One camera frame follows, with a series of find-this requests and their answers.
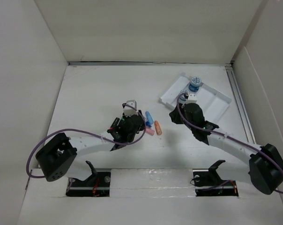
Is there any pink correction tape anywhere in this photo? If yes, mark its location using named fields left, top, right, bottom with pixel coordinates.
left=145, top=127, right=155, bottom=136

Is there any purple cable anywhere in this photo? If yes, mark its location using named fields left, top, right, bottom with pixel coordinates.
left=176, top=93, right=283, bottom=194
left=26, top=104, right=147, bottom=179

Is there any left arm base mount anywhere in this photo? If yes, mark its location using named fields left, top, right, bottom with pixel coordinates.
left=66, top=161, right=111, bottom=197

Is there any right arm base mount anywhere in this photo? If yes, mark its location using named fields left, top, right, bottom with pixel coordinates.
left=190, top=160, right=238, bottom=197

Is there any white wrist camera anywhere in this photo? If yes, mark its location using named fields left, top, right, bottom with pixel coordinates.
left=183, top=93, right=197, bottom=104
left=123, top=100, right=138, bottom=117

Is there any white plastic organizer tray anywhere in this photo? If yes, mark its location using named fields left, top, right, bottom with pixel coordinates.
left=159, top=73, right=232, bottom=124

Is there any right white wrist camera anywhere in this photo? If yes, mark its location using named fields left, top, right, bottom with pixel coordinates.
left=183, top=93, right=197, bottom=104

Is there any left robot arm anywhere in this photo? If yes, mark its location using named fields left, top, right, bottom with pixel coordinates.
left=36, top=115, right=145, bottom=186

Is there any orange correction tape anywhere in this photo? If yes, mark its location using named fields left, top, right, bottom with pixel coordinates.
left=154, top=120, right=162, bottom=135

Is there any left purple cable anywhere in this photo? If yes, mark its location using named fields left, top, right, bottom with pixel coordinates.
left=26, top=104, right=147, bottom=179

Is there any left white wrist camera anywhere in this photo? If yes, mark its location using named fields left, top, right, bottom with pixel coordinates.
left=123, top=100, right=138, bottom=117

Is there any blue putty jar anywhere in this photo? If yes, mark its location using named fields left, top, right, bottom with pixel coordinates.
left=179, top=89, right=190, bottom=103
left=188, top=76, right=202, bottom=92

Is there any aluminium rail right side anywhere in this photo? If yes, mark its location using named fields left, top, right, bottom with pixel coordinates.
left=225, top=66, right=256, bottom=143

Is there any blue correction tape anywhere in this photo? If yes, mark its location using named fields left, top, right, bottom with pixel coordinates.
left=145, top=111, right=154, bottom=128

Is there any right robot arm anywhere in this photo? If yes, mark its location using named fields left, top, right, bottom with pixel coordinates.
left=169, top=103, right=283, bottom=195

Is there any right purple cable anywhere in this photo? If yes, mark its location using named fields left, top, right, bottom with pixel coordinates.
left=176, top=93, right=283, bottom=194

